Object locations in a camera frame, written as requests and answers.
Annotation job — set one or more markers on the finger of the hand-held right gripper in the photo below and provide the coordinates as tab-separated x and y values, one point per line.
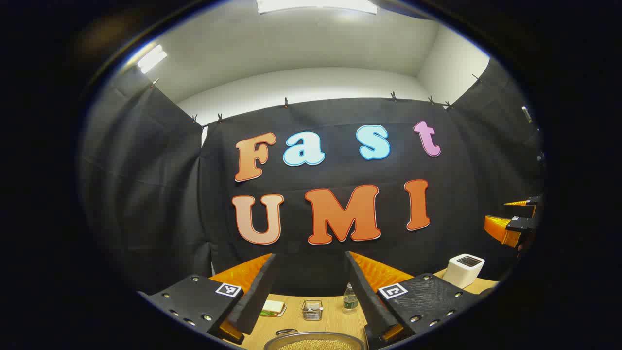
522	224
534	200

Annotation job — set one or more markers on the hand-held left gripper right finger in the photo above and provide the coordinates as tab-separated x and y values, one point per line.
369	301

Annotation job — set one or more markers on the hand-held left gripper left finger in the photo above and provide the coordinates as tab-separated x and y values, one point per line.
257	291

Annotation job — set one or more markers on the clear plastic water bottle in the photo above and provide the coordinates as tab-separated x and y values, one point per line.
350	299

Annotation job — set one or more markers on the small white plate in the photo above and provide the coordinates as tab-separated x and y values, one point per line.
282	311

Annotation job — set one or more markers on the pile of yellow soybeans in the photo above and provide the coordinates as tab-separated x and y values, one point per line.
316	345

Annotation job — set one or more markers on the white toaster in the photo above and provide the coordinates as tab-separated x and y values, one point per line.
459	274

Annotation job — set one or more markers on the metal pole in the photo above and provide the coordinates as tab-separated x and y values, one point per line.
526	114

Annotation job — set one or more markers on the row of black cloth clips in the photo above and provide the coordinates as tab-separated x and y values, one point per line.
285	102

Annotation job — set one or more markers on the small ceiling light panel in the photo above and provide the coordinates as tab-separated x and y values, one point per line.
151	59

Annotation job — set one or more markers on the long ceiling light panel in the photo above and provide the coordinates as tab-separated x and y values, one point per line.
316	5

